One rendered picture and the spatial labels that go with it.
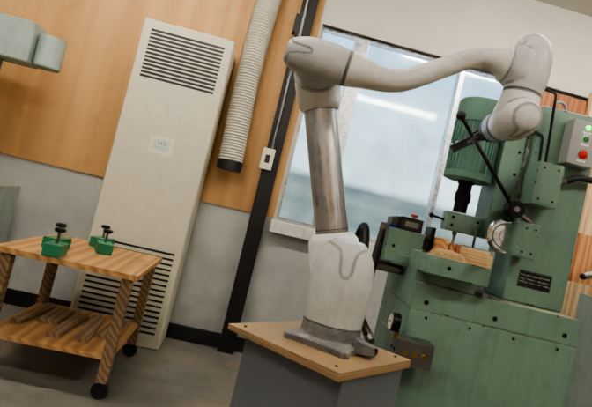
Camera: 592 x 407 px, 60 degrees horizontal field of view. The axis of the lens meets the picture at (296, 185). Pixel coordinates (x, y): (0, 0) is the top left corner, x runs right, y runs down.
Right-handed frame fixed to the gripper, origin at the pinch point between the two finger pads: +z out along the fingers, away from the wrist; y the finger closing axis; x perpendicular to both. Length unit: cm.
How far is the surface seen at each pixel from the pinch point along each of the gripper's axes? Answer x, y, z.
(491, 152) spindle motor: -9.3, 10.5, 16.8
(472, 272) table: -37.9, -22.7, -5.4
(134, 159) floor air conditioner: 73, -127, 116
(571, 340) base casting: -75, -3, 2
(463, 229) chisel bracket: -29.8, -11.1, 20.5
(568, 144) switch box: -18.7, 32.5, 7.9
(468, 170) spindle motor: -10.9, -0.4, 16.1
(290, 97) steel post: 68, -31, 145
